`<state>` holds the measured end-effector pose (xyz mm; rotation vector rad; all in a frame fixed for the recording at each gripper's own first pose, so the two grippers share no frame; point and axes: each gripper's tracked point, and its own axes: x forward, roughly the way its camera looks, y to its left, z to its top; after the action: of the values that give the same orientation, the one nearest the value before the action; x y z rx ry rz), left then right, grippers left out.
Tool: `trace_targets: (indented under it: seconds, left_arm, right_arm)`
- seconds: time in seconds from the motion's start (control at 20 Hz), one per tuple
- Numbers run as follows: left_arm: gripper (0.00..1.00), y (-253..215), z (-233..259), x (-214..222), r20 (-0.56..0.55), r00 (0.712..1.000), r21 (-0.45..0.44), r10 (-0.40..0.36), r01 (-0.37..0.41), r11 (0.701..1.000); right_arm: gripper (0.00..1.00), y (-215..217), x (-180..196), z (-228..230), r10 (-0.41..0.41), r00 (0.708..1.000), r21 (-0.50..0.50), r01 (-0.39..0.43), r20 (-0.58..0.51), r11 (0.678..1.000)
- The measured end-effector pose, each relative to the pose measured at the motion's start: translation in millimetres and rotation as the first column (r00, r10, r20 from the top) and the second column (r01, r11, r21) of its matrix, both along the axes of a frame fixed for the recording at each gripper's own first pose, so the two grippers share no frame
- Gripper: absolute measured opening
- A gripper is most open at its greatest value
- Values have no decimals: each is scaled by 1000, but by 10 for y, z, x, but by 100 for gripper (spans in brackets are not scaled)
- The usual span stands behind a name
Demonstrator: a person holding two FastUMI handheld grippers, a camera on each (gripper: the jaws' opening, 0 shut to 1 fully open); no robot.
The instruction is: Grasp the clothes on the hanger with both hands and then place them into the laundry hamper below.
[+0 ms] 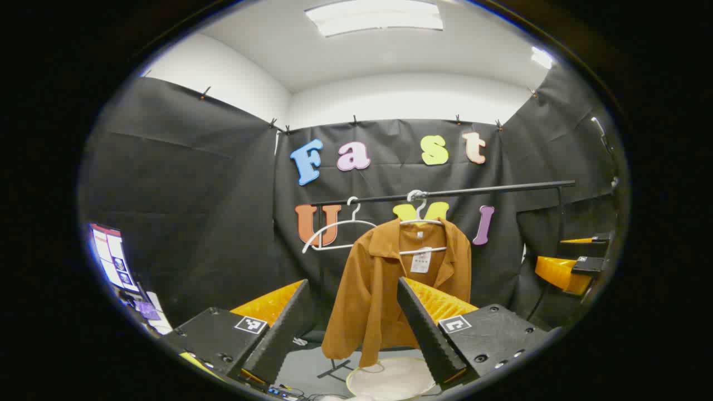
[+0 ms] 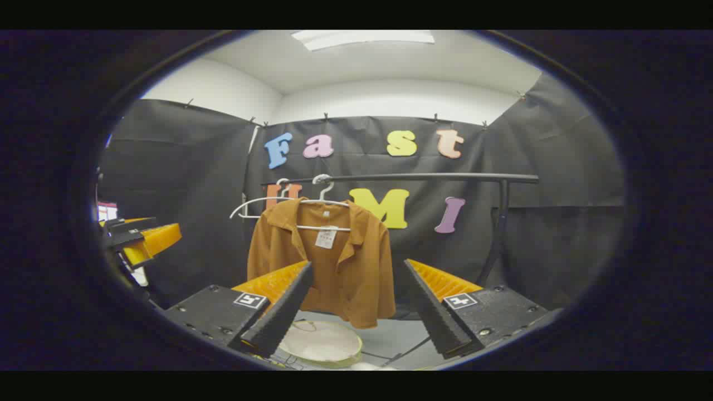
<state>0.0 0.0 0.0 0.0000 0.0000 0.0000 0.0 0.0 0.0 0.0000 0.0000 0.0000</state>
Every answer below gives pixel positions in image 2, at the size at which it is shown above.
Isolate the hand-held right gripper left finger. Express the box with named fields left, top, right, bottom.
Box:
left=163, top=260, right=314, bottom=359

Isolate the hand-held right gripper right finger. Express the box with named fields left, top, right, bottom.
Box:
left=403, top=258, right=560, bottom=360

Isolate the white round laundry hamper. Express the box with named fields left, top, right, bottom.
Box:
left=277, top=319, right=364, bottom=369

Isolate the brown collared shirt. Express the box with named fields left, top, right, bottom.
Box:
left=247, top=197, right=396, bottom=329

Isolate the white plastic clothes hanger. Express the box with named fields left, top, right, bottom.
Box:
left=229, top=178, right=293, bottom=221
left=295, top=174, right=353, bottom=232

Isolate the black metal clothes rack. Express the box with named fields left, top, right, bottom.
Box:
left=260, top=172, right=540, bottom=288

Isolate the black backdrop cloth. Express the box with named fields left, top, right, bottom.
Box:
left=97, top=72, right=624, bottom=312

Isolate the rectangular ceiling light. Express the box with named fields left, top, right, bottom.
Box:
left=291, top=30, right=435, bottom=52

